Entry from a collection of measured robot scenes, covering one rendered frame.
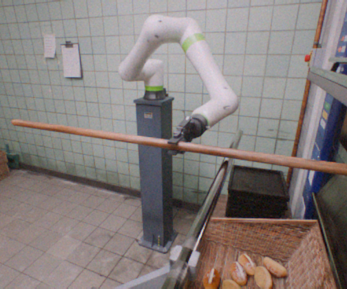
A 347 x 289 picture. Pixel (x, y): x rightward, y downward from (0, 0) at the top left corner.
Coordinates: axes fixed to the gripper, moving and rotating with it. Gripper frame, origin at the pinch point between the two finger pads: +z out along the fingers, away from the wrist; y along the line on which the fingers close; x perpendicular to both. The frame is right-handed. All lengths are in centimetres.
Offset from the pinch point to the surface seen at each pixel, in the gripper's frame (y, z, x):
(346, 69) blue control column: -23, -37, -52
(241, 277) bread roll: 56, -5, -27
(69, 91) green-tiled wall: 8, -120, 167
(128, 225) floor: 120, -76, 77
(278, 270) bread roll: 56, -14, -41
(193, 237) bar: 1.7, 35.9, -17.6
